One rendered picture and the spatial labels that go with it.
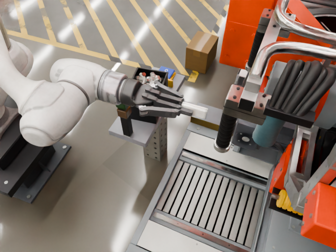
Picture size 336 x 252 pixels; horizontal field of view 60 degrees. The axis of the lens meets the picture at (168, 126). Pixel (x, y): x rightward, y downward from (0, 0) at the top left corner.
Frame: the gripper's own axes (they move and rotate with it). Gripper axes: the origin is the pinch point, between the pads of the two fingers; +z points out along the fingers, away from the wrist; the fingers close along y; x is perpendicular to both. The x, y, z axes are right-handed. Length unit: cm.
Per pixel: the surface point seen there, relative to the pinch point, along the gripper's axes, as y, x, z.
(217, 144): 6.7, -2.7, 8.5
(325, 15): -118, -22, 49
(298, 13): -59, 4, 25
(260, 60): 2.2, 21.8, 11.3
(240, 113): 8.7, 12.1, 10.8
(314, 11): -119, -22, 43
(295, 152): -9.1, -15.8, 33.1
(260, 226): -3, -61, 37
